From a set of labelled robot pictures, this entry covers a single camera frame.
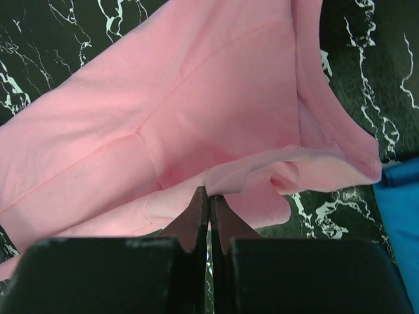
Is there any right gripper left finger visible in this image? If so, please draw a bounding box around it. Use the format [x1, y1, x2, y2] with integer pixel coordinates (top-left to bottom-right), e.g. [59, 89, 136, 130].
[157, 186, 209, 313]

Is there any black marbled table mat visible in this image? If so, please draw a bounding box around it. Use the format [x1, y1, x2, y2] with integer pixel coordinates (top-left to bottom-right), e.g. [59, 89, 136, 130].
[1, 1, 418, 256]

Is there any blue folded t shirt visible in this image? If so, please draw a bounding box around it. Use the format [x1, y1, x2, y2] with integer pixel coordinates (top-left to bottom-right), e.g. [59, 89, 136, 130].
[373, 158, 418, 313]

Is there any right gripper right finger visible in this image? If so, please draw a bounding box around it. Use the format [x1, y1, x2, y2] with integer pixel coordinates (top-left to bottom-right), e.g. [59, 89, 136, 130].
[209, 196, 261, 313]

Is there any pink t shirt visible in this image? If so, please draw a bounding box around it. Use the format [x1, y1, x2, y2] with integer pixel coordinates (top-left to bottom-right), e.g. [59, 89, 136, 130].
[1, 1, 382, 253]

